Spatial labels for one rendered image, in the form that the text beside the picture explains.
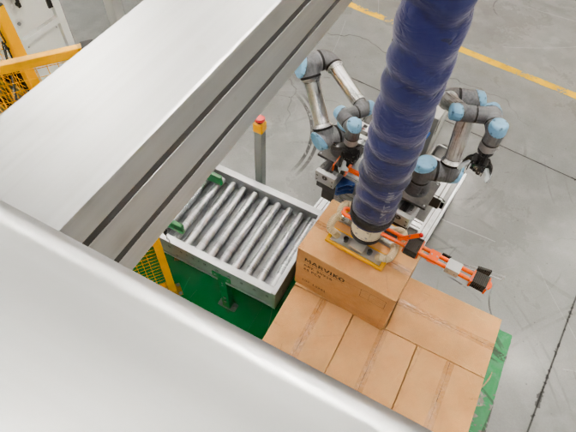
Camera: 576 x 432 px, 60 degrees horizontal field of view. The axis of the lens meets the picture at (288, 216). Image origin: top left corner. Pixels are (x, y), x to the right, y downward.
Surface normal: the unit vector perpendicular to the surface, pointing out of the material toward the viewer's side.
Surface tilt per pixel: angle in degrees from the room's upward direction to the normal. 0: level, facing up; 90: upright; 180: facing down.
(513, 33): 0
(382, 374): 0
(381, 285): 0
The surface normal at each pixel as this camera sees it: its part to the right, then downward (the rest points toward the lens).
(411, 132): 0.20, 0.75
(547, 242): 0.04, -0.57
